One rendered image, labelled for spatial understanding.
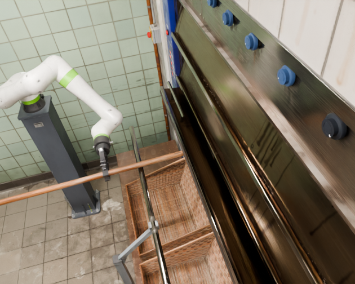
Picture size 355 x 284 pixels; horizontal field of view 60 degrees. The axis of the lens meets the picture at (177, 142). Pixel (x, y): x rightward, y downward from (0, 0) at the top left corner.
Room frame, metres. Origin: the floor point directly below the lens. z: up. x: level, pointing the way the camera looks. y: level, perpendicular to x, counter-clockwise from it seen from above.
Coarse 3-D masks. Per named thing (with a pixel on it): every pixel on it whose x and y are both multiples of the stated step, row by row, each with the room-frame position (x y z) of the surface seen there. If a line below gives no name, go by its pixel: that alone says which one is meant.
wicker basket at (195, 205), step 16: (160, 176) 1.41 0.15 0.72; (176, 176) 1.43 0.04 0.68; (128, 192) 1.30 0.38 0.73; (176, 192) 1.35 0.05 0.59; (192, 192) 1.24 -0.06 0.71; (144, 208) 1.25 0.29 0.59; (160, 208) 1.23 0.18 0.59; (176, 208) 1.21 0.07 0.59; (192, 208) 1.17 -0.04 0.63; (144, 224) 1.12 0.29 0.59; (160, 224) 1.11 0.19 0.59; (176, 224) 1.09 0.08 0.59; (192, 224) 1.07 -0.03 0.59; (208, 224) 0.91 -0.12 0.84; (176, 240) 0.87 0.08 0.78; (192, 240) 0.89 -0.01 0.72; (144, 256) 0.84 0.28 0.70
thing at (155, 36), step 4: (152, 24) 2.14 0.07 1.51; (156, 24) 2.13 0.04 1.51; (152, 28) 2.07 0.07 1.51; (156, 28) 2.06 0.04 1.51; (152, 32) 2.04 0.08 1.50; (156, 32) 2.05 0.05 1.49; (160, 32) 2.05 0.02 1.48; (152, 36) 2.05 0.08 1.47; (156, 36) 2.05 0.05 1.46; (160, 36) 2.05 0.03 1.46; (152, 40) 2.06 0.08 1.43; (156, 40) 2.05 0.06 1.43; (160, 40) 2.05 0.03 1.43
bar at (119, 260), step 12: (132, 132) 1.40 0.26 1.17; (132, 144) 1.31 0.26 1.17; (144, 180) 1.02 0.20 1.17; (144, 192) 0.95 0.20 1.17; (156, 228) 0.74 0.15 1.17; (144, 240) 0.74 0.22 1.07; (156, 240) 0.68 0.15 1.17; (156, 252) 0.62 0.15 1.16; (120, 264) 0.71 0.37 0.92; (168, 276) 0.52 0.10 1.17
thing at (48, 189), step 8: (176, 152) 1.16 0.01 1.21; (152, 160) 1.13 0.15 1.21; (160, 160) 1.13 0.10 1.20; (120, 168) 1.10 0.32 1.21; (128, 168) 1.09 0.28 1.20; (88, 176) 1.07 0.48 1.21; (96, 176) 1.07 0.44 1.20; (56, 184) 1.05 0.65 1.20; (64, 184) 1.04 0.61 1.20; (72, 184) 1.04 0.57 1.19; (32, 192) 1.01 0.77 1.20; (40, 192) 1.01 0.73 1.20; (48, 192) 1.02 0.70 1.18; (0, 200) 0.99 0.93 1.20; (8, 200) 0.99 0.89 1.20; (16, 200) 0.99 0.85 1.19
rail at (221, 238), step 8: (160, 88) 1.47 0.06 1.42; (168, 104) 1.30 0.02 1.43; (176, 120) 1.17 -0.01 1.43; (176, 128) 1.10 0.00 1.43; (184, 144) 0.99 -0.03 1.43; (192, 160) 0.89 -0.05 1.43; (192, 168) 0.84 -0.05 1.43; (200, 184) 0.75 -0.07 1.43; (200, 192) 0.73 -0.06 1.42; (208, 200) 0.68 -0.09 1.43; (208, 208) 0.64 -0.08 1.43; (216, 224) 0.57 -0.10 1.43; (216, 232) 0.54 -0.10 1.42; (224, 240) 0.51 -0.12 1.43; (224, 248) 0.48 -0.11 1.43; (232, 256) 0.45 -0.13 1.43; (232, 264) 0.42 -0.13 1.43; (232, 272) 0.40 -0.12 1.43; (240, 280) 0.37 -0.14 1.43
